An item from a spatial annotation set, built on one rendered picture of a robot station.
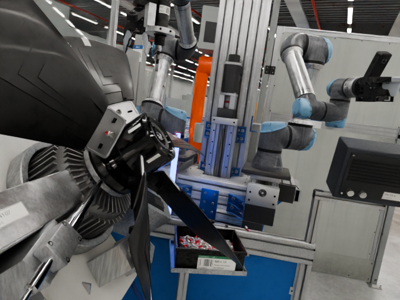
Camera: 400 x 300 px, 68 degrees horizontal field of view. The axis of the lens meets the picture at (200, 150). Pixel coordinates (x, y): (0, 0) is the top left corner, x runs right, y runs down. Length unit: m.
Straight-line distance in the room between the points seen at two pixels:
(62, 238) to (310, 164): 2.31
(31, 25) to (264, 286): 1.10
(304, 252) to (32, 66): 1.02
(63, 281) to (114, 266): 0.10
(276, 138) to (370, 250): 1.77
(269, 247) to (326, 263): 1.77
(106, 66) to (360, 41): 2.21
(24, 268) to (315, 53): 1.35
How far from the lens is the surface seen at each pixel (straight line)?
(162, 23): 0.75
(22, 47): 0.50
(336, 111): 1.25
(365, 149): 1.08
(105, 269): 0.71
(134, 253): 0.35
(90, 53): 0.82
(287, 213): 2.68
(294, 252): 1.18
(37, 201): 0.53
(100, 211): 0.65
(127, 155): 0.60
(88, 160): 0.64
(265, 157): 1.41
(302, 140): 1.47
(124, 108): 0.71
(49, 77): 0.51
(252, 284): 1.25
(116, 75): 0.78
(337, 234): 2.83
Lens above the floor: 1.30
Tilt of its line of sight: 8 degrees down
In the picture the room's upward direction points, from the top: 7 degrees clockwise
